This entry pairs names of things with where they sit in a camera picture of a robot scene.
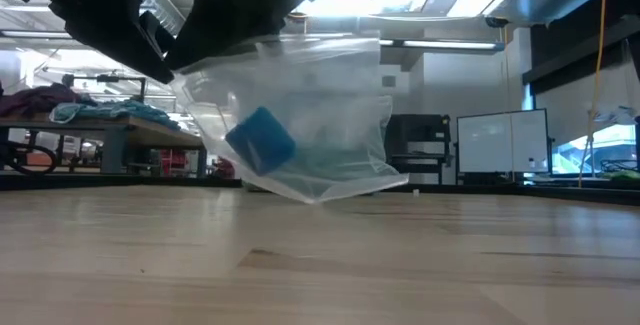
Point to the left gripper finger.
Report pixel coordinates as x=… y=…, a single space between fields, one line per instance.
x=110 y=20
x=250 y=5

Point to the blue elastic bandage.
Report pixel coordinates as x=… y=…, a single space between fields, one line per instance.
x=260 y=140

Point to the teal cloth pile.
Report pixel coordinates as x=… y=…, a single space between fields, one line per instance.
x=115 y=111

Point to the purple cloth pile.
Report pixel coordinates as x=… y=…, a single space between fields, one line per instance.
x=40 y=100

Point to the wooden workbench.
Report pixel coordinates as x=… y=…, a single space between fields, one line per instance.
x=150 y=137

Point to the red storage bins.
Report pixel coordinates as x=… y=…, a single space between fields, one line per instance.
x=170 y=160
x=225 y=167

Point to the long ceiling light bar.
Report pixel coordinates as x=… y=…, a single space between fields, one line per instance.
x=450 y=44

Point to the black shelving cart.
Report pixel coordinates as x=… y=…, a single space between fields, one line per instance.
x=425 y=130

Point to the white whiteboard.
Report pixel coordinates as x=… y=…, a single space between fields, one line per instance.
x=500 y=140

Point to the green cloth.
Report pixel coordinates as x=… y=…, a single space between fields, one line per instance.
x=625 y=175

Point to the black overhead camera rig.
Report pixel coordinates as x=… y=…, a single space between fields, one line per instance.
x=107 y=78

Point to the black table rig frame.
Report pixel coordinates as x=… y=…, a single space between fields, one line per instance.
x=100 y=181

